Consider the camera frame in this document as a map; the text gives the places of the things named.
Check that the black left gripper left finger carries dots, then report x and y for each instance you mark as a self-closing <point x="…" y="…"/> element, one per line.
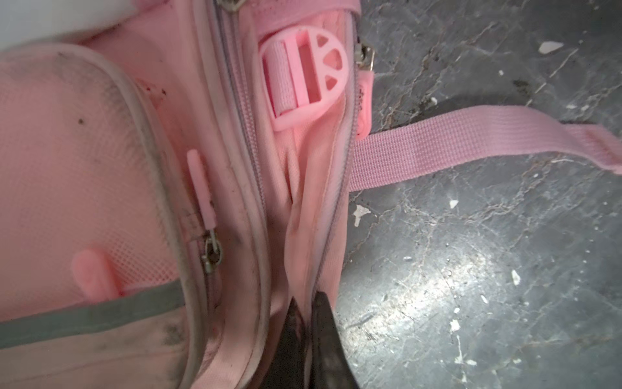
<point x="287" y="369"/>

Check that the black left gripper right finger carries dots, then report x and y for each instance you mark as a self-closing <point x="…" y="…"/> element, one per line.
<point x="330" y="368"/>

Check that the pink school backpack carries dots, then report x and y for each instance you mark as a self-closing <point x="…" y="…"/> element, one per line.
<point x="174" y="173"/>

